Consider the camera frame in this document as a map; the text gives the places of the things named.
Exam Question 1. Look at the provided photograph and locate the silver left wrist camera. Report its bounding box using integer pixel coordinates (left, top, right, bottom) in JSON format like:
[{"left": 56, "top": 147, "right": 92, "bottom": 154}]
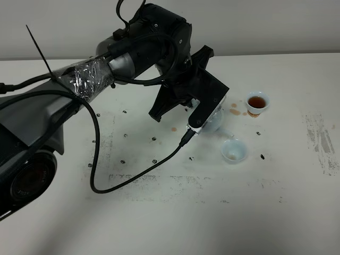
[{"left": 187, "top": 67, "right": 229, "bottom": 134}]

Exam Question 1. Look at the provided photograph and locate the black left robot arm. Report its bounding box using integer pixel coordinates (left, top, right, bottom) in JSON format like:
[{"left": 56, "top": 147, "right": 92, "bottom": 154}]
[{"left": 1, "top": 3, "right": 220, "bottom": 218}]

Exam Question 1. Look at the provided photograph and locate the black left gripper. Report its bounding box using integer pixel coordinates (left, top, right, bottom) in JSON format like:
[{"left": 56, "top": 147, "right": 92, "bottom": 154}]
[{"left": 149, "top": 45, "right": 214, "bottom": 122}]

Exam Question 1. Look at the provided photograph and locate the near light blue teacup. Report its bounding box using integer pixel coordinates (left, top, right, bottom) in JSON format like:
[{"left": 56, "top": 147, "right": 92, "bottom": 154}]
[{"left": 220, "top": 139, "right": 248, "bottom": 164}]

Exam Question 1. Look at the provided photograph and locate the far light blue teacup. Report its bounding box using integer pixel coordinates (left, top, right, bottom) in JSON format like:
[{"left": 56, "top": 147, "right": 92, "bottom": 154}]
[{"left": 245, "top": 91, "right": 270, "bottom": 115}]

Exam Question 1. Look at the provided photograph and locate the light blue porcelain teapot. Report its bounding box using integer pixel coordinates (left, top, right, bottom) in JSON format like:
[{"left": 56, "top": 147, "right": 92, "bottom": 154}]
[{"left": 198, "top": 108, "right": 234, "bottom": 139}]

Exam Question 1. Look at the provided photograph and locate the light blue teacup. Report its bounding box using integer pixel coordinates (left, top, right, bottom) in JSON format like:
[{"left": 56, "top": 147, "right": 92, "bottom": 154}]
[
  {"left": 245, "top": 91, "right": 270, "bottom": 115},
  {"left": 220, "top": 139, "right": 248, "bottom": 164}
]

